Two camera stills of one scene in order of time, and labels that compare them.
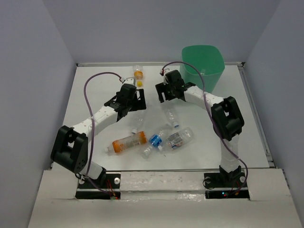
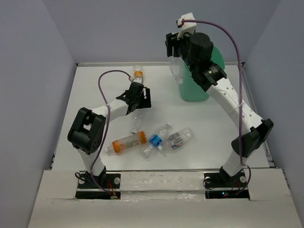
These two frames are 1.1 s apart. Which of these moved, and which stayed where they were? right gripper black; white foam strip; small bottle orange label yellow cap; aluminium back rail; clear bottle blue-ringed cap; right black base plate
Moved: clear bottle blue-ringed cap; right gripper black
Stayed: right black base plate; white foam strip; aluminium back rail; small bottle orange label yellow cap
